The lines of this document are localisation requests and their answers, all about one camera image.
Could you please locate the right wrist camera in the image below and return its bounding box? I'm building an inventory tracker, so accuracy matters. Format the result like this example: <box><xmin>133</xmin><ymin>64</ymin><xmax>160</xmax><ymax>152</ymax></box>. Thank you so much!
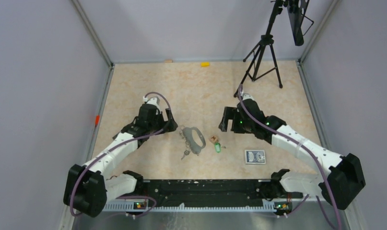
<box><xmin>238</xmin><ymin>92</ymin><xmax>254</xmax><ymax>101</ymax></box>

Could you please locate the blue playing card deck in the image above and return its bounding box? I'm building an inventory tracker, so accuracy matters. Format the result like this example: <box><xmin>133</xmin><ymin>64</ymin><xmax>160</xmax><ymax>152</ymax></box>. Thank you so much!
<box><xmin>245</xmin><ymin>150</ymin><xmax>266</xmax><ymax>165</ymax></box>

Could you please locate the yellow block at back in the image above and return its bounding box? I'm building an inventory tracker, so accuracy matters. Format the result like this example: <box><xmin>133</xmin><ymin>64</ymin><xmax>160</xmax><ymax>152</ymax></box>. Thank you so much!
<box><xmin>200</xmin><ymin>62</ymin><xmax>210</xmax><ymax>67</ymax></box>

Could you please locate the wooden letter cube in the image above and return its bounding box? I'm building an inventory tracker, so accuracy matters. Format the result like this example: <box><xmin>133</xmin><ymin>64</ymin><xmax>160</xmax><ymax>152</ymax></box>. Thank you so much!
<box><xmin>209</xmin><ymin>135</ymin><xmax>219</xmax><ymax>144</ymax></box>

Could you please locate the orange red wall clip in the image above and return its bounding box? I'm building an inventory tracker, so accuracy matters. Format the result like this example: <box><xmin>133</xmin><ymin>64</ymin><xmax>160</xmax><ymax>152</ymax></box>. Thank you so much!
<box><xmin>95</xmin><ymin>115</ymin><xmax>100</xmax><ymax>126</ymax></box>

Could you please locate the black tripod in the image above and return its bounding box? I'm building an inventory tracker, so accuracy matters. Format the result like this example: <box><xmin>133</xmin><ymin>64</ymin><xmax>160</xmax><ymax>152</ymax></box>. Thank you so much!
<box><xmin>234</xmin><ymin>0</ymin><xmax>315</xmax><ymax>98</ymax></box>

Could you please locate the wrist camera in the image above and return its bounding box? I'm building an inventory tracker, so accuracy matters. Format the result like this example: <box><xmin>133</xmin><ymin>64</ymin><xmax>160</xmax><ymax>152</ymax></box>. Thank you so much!
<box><xmin>143</xmin><ymin>96</ymin><xmax>160</xmax><ymax>107</ymax></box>
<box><xmin>238</xmin><ymin>92</ymin><xmax>254</xmax><ymax>101</ymax></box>

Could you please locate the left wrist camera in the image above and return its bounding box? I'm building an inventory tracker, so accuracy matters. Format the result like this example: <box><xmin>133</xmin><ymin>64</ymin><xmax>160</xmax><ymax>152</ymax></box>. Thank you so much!
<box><xmin>143</xmin><ymin>96</ymin><xmax>160</xmax><ymax>107</ymax></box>

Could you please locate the metal key holder plate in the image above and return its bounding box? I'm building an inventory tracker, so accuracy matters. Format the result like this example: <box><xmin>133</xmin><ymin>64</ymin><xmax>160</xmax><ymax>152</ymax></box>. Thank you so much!
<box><xmin>179</xmin><ymin>126</ymin><xmax>206</xmax><ymax>160</ymax></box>

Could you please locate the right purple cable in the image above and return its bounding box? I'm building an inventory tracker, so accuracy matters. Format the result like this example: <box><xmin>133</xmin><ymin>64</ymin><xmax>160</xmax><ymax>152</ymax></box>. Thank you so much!
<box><xmin>237</xmin><ymin>84</ymin><xmax>343</xmax><ymax>230</ymax></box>

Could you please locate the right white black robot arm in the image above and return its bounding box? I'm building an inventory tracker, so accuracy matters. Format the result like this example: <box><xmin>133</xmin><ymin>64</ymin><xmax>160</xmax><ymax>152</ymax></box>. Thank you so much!
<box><xmin>219</xmin><ymin>97</ymin><xmax>366</xmax><ymax>210</ymax></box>

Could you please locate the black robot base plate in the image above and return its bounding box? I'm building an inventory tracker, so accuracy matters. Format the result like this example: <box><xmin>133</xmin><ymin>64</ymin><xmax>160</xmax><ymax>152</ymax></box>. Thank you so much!
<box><xmin>125</xmin><ymin>174</ymin><xmax>304</xmax><ymax>208</ymax></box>

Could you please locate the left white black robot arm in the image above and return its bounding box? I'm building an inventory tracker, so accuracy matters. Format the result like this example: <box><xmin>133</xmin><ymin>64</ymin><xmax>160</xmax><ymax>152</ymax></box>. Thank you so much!
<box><xmin>63</xmin><ymin>102</ymin><xmax>178</xmax><ymax>217</ymax></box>

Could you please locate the white slotted cable duct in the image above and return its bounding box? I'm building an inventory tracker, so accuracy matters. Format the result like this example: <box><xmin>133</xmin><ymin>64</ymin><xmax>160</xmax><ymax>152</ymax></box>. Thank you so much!
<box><xmin>101</xmin><ymin>200</ymin><xmax>277</xmax><ymax>213</ymax></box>

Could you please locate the green key tag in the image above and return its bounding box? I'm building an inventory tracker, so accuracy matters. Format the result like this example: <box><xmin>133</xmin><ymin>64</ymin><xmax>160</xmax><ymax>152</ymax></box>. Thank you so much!
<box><xmin>214</xmin><ymin>143</ymin><xmax>226</xmax><ymax>153</ymax></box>

